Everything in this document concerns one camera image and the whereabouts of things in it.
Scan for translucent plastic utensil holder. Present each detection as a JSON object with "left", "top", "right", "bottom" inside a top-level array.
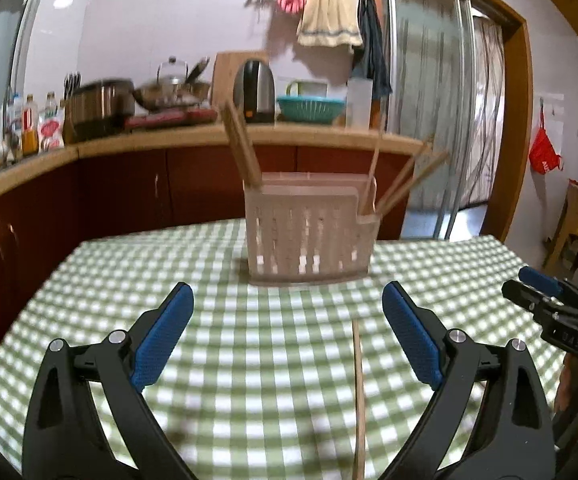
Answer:
[{"left": 243, "top": 171, "right": 382, "bottom": 288}]

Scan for wooden door frame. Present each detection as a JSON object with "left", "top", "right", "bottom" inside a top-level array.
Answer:
[{"left": 366, "top": 0, "right": 528, "bottom": 241}]

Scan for white plastic cup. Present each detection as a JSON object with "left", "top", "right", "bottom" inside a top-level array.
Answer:
[{"left": 346, "top": 77, "right": 374, "bottom": 130}]

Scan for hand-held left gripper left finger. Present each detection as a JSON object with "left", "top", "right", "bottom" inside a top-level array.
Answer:
[{"left": 23, "top": 282, "right": 197, "bottom": 480}]

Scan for black electric kettle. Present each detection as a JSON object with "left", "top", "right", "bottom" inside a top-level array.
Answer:
[{"left": 233, "top": 59, "right": 276, "bottom": 125}]

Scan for sheer door curtain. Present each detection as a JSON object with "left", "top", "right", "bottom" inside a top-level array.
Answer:
[{"left": 384, "top": 0, "right": 504, "bottom": 211}]

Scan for dark grey cloth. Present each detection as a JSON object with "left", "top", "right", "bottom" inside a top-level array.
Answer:
[{"left": 351, "top": 0, "right": 394, "bottom": 102}]

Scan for orange oil bottle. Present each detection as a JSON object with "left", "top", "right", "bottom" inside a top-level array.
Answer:
[{"left": 21, "top": 94, "right": 40, "bottom": 157}]

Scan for wooden cutting board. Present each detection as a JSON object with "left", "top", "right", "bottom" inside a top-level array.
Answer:
[{"left": 213, "top": 51, "right": 270, "bottom": 106}]

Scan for red plastic bag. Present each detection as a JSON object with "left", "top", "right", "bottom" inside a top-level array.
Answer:
[{"left": 529, "top": 110, "right": 564, "bottom": 175}]

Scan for steel wok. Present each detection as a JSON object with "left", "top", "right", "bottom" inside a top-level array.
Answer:
[{"left": 133, "top": 57, "right": 212, "bottom": 113}]

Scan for small wooden table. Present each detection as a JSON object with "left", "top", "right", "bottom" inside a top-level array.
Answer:
[{"left": 544, "top": 179, "right": 578, "bottom": 271}]

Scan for green checkered tablecloth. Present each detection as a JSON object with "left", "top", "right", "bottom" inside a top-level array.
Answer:
[{"left": 0, "top": 217, "right": 570, "bottom": 480}]

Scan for steel wok lid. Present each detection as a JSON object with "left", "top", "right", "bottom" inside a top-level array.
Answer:
[{"left": 156, "top": 56, "right": 190, "bottom": 86}]

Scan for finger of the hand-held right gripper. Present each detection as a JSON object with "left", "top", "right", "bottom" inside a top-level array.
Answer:
[
  {"left": 519, "top": 266, "right": 578, "bottom": 306},
  {"left": 503, "top": 281, "right": 562, "bottom": 317}
]

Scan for beige towel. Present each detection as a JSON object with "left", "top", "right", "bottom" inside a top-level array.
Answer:
[{"left": 296, "top": 0, "right": 364, "bottom": 50}]

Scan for teal plastic colander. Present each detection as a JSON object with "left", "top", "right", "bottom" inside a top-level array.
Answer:
[{"left": 276, "top": 95, "right": 347, "bottom": 126}]

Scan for person's right forearm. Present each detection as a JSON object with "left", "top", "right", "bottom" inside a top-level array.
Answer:
[{"left": 555, "top": 360, "right": 578, "bottom": 416}]

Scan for red induction cooker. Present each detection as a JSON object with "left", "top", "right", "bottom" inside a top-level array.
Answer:
[{"left": 124, "top": 107, "right": 218, "bottom": 132}]

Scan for dark red kitchen cabinets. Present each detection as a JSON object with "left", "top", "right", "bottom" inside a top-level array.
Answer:
[{"left": 0, "top": 145, "right": 414, "bottom": 401}]

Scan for white pitcher with green handle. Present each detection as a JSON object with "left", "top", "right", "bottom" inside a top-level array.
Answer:
[{"left": 286, "top": 80, "right": 330, "bottom": 98}]

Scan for dark rice cooker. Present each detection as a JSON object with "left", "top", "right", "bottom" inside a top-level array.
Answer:
[{"left": 64, "top": 78, "right": 136, "bottom": 143}]

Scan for wooden kitchen counter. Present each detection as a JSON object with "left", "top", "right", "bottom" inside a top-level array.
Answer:
[{"left": 0, "top": 122, "right": 434, "bottom": 216}]

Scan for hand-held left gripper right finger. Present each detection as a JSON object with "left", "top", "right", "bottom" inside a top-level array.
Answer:
[{"left": 381, "top": 281, "right": 554, "bottom": 480}]

